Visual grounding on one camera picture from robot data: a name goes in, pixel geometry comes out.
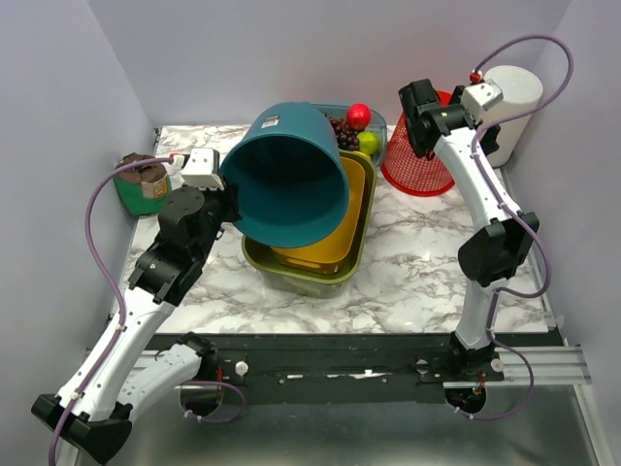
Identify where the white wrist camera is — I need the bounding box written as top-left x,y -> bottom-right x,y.
170,148 -> 224,190
461,71 -> 504,123

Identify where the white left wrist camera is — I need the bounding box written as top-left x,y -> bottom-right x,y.
170,148 -> 224,190

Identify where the yellow plastic bin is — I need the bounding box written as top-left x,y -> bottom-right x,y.
272,157 -> 366,275

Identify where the dark purple grape bunch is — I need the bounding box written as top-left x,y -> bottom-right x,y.
328,116 -> 360,151

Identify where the white cylindrical container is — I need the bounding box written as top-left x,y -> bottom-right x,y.
477,65 -> 543,169

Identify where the teal plastic bucket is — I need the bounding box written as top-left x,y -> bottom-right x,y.
220,102 -> 349,249

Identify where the red mesh basket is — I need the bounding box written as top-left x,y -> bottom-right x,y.
380,115 -> 455,197

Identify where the olive green plastic tub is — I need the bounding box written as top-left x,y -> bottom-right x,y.
242,151 -> 376,299

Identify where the clear teal fruit basket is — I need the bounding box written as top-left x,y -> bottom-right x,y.
312,103 -> 388,167

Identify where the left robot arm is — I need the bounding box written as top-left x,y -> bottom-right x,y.
31,185 -> 241,465

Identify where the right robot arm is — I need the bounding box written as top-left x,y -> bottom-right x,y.
399,79 -> 539,381

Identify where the red apple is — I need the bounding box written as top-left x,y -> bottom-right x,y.
345,103 -> 373,131

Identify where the green pot with brown top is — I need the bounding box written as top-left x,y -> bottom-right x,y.
114,163 -> 172,216

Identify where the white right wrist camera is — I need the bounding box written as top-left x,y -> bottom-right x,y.
461,71 -> 504,123

